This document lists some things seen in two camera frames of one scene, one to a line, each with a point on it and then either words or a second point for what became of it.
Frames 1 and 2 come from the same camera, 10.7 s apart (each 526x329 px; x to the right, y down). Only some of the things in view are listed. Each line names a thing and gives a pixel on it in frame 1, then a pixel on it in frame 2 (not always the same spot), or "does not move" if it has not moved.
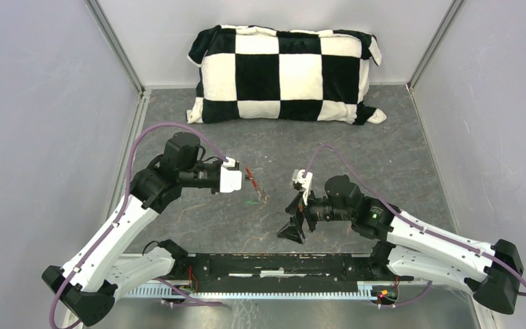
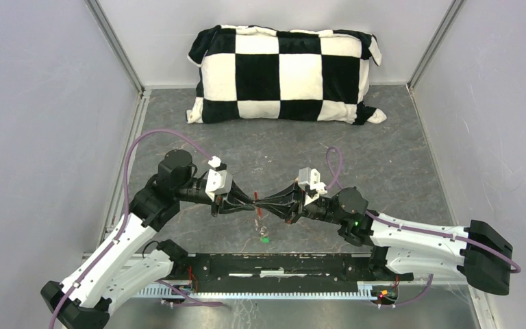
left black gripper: x=219 y=163 -> x=236 y=192
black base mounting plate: x=351 y=269 does not move
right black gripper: x=291 y=230 -> x=282 y=203
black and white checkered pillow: x=264 y=73 does not move
